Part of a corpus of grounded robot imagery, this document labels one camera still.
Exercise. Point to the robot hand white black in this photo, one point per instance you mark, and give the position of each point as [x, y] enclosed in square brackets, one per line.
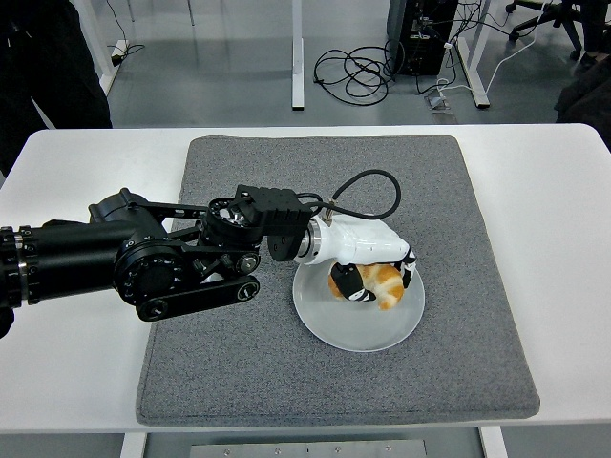
[363, 243]

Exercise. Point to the croissant bread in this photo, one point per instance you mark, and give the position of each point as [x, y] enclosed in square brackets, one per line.
[389, 286]

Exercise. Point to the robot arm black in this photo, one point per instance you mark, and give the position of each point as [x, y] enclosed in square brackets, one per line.
[95, 257]

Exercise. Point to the light grey round plate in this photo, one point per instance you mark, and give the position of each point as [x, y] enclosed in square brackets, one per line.
[353, 329]

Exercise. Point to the grey metal plate with screws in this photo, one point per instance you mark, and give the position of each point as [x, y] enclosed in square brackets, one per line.
[305, 449]

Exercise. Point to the grey fabric mat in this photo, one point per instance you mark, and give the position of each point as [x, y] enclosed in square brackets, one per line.
[334, 391]

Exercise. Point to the metal floor socket box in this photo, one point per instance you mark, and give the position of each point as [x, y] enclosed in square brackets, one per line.
[439, 103]

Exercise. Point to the white desk leg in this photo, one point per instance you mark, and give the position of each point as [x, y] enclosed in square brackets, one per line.
[479, 93]
[297, 71]
[114, 67]

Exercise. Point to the black computer tower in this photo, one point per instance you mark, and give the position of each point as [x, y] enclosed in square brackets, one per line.
[429, 57]

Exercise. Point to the white table leg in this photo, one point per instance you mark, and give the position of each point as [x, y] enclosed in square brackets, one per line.
[492, 443]
[133, 441]

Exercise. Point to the person's leg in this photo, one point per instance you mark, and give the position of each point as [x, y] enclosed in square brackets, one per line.
[587, 100]
[596, 28]

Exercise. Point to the black office chair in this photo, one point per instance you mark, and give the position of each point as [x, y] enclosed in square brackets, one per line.
[558, 14]

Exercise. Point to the person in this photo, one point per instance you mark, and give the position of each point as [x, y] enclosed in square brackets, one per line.
[48, 71]

